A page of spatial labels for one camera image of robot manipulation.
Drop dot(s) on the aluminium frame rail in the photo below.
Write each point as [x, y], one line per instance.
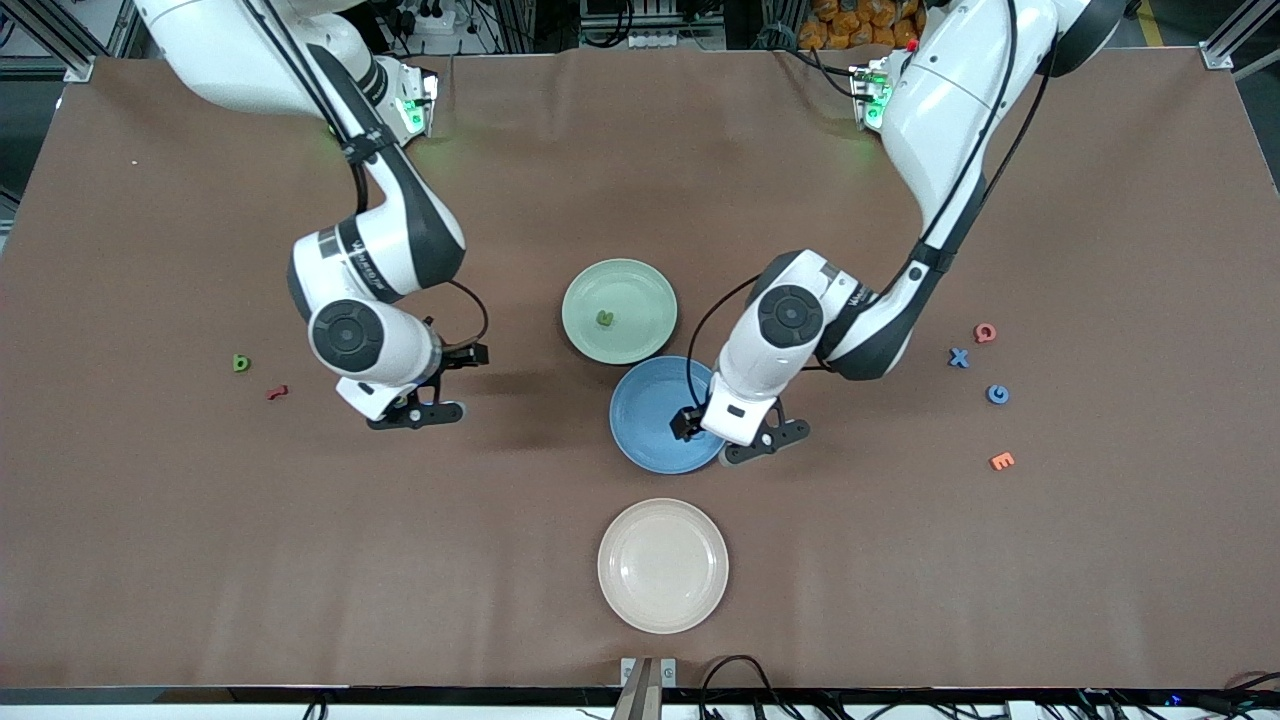
[78, 68]
[1218, 55]

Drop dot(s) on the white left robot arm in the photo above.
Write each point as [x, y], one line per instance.
[950, 100]

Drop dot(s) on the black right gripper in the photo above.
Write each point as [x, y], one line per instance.
[462, 356]

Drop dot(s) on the orange letter E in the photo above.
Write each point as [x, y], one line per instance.
[1002, 461]

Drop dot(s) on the red letter Q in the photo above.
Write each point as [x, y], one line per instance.
[981, 333]

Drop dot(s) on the aluminium camera mount post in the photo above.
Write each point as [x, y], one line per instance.
[640, 690]

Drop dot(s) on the brown table cover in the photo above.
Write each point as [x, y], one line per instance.
[300, 560]

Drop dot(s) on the white power strip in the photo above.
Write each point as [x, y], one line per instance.
[438, 14]
[660, 40]

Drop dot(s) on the green plate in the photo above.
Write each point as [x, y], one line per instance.
[630, 290]

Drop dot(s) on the beige plate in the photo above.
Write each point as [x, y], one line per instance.
[663, 565]

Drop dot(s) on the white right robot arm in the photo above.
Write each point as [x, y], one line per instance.
[400, 230]

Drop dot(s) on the blue plate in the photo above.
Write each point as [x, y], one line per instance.
[650, 400]

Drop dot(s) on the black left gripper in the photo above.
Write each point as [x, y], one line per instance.
[688, 421]

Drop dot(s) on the blue letter X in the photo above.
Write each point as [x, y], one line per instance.
[959, 357]

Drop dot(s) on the metal equipment rack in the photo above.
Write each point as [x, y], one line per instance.
[600, 15]

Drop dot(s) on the bag of orange items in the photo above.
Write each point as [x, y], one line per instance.
[850, 25]

